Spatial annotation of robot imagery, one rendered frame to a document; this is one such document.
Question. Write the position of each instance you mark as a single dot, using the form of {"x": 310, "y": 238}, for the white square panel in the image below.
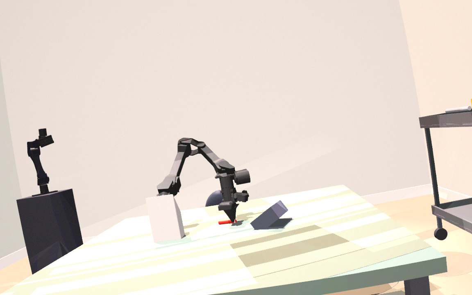
{"x": 270, "y": 219}

